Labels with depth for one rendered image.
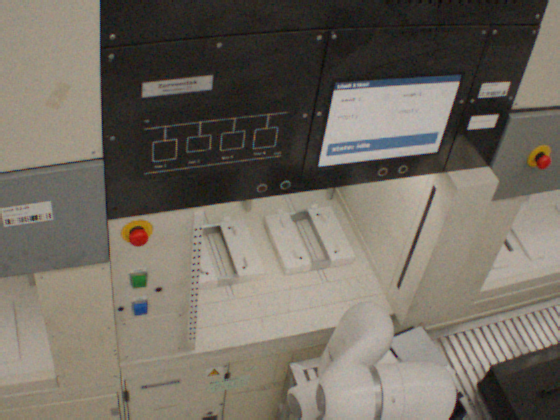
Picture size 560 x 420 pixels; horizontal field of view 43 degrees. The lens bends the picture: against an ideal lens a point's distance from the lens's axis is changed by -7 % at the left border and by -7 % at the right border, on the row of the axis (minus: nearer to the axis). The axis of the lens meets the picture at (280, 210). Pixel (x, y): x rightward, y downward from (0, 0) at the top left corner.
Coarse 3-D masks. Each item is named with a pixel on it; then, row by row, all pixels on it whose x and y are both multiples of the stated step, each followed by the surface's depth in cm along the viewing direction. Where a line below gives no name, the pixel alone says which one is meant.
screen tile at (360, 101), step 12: (348, 96) 141; (360, 96) 142; (372, 96) 143; (336, 108) 142; (348, 108) 143; (360, 108) 144; (372, 108) 145; (384, 108) 146; (360, 120) 147; (372, 120) 148; (384, 120) 149; (336, 132) 147; (348, 132) 148; (360, 132) 149; (372, 132) 150; (384, 132) 151
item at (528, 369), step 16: (544, 352) 201; (496, 368) 196; (512, 368) 196; (528, 368) 197; (544, 368) 197; (480, 384) 202; (496, 384) 194; (512, 384) 192; (528, 384) 193; (544, 384) 193; (496, 400) 194; (512, 400) 189; (528, 400) 189; (544, 400) 189; (496, 416) 195; (512, 416) 187; (528, 416) 185; (544, 416) 185
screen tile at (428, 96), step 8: (424, 88) 146; (432, 88) 146; (440, 88) 147; (448, 88) 148; (400, 96) 145; (408, 96) 146; (416, 96) 147; (424, 96) 147; (432, 96) 148; (448, 96) 149; (400, 104) 147; (408, 104) 147; (416, 104) 148; (424, 104) 149; (432, 104) 150; (440, 104) 150; (432, 112) 151; (440, 112) 152; (400, 120) 150; (408, 120) 151; (416, 120) 152; (424, 120) 152; (432, 120) 153; (440, 120) 154; (392, 128) 151; (400, 128) 152; (408, 128) 153; (416, 128) 153; (424, 128) 154
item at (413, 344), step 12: (396, 336) 182; (408, 336) 170; (420, 336) 170; (396, 348) 167; (408, 348) 167; (420, 348) 167; (432, 348) 168; (408, 360) 165; (420, 360) 165; (432, 360) 165; (444, 360) 166; (456, 396) 170
